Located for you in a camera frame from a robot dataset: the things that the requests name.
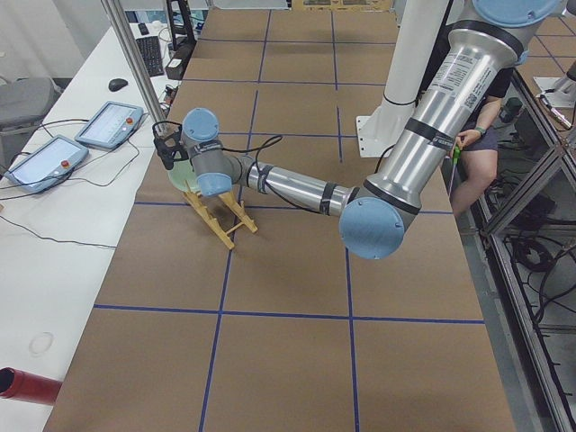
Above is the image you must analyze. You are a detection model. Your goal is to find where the light green plate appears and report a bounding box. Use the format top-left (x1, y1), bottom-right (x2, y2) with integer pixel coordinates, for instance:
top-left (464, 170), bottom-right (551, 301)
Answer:
top-left (167, 160), bottom-right (201, 193)

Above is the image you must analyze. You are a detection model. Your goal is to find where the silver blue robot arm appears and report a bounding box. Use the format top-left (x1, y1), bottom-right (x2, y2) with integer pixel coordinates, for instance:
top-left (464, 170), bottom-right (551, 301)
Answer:
top-left (180, 1), bottom-right (559, 259)

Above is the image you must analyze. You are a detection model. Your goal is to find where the wooden dish rack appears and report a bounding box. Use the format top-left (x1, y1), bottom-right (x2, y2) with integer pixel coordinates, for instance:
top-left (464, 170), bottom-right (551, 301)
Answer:
top-left (183, 192), bottom-right (258, 250)

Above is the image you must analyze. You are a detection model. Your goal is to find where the seated person in black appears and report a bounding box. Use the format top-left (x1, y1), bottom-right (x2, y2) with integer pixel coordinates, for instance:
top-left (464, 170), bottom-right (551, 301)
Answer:
top-left (450, 67), bottom-right (514, 218)

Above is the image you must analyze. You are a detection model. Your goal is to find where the far teach pendant tablet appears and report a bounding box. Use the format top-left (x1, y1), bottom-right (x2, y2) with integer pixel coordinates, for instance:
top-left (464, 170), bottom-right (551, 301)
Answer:
top-left (75, 101), bottom-right (144, 149)

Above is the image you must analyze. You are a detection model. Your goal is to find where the teach pendant tablet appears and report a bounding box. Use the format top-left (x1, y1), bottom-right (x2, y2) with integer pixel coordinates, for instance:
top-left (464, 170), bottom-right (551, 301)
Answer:
top-left (75, 101), bottom-right (144, 149)
top-left (4, 135), bottom-right (89, 193)

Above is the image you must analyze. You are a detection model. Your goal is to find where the black computer mouse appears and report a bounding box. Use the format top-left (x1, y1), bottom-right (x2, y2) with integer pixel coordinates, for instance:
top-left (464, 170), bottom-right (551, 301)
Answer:
top-left (108, 78), bottom-right (128, 93)

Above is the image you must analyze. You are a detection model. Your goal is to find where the black keyboard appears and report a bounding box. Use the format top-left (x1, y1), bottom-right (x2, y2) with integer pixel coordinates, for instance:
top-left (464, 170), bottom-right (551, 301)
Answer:
top-left (136, 36), bottom-right (164, 77)

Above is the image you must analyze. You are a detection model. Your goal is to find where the near teach pendant tablet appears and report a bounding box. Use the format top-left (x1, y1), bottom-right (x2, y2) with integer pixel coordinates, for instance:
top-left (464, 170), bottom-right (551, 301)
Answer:
top-left (4, 135), bottom-right (89, 193)

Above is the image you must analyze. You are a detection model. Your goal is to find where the grey office chair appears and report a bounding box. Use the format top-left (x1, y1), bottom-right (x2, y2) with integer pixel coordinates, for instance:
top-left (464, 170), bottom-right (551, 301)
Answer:
top-left (1, 77), bottom-right (60, 130)

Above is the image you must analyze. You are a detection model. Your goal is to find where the red cylinder tube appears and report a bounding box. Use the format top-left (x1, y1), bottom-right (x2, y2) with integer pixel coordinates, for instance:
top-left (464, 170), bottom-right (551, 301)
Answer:
top-left (1, 367), bottom-right (62, 405)

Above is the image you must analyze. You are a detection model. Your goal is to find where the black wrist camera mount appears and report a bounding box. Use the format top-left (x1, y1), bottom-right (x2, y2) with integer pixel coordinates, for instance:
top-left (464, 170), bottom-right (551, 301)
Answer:
top-left (152, 121), bottom-right (189, 171)

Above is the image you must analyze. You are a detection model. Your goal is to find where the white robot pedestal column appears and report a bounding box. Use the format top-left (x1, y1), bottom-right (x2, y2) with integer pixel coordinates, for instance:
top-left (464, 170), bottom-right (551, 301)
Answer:
top-left (356, 0), bottom-right (453, 158)

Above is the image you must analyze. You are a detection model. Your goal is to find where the aluminium frame post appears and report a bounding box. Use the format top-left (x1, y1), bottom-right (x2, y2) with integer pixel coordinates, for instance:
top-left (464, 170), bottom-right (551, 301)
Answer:
top-left (101, 0), bottom-right (169, 137)

